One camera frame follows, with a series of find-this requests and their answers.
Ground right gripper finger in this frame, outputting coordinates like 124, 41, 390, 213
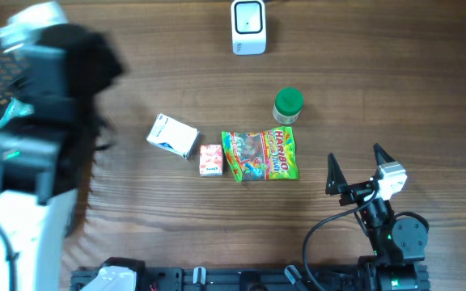
325, 153, 348, 196
373, 143, 395, 165

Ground Haribo gummy candy bag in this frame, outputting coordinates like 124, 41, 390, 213
222, 126, 299, 182

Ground green lid jar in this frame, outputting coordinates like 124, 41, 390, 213
273, 87, 304, 124

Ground white blue carton box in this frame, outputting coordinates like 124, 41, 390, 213
146, 113, 200, 159

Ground teal tissue packet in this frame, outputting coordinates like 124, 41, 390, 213
0, 98, 34, 129

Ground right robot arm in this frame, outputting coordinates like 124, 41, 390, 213
325, 144, 431, 291

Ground white barcode scanner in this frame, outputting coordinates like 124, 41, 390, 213
231, 0, 267, 56

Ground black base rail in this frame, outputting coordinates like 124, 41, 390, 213
70, 265, 431, 291

